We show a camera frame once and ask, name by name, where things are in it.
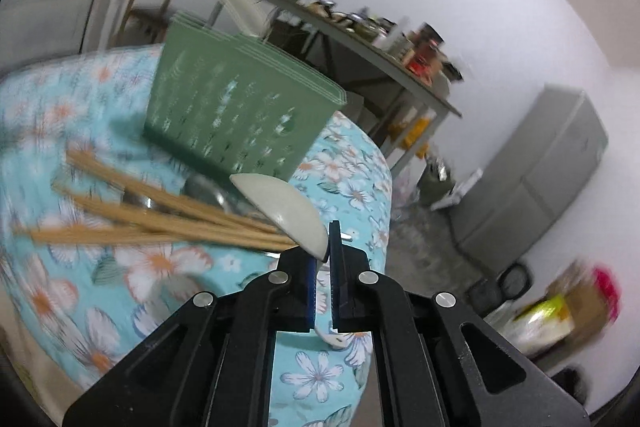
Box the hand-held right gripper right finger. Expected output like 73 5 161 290
327 221 591 427

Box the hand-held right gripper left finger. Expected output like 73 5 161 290
62 244 321 427

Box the metal spoon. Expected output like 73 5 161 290
122 172 273 222

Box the green utensil basket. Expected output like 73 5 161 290
142 12 347 182

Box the black round appliance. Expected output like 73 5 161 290
467 279 501 315

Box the dark green bag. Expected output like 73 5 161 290
419 157 451 208

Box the white plastic board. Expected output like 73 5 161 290
431 168 485 212

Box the yellow plastic bag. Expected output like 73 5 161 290
397 116 432 150

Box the yellow green packet bag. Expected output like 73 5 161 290
515 296 576 355

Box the cardboard box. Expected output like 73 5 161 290
545 259 623 343

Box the grey refrigerator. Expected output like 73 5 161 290
450 84 611 263

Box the white-legged wooden-top table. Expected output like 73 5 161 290
235 0 463 168

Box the red box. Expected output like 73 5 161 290
407 23 445 75

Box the glass jar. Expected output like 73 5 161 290
367 18 396 42

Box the wooden chair with black seat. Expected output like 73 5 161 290
117 0 183 45

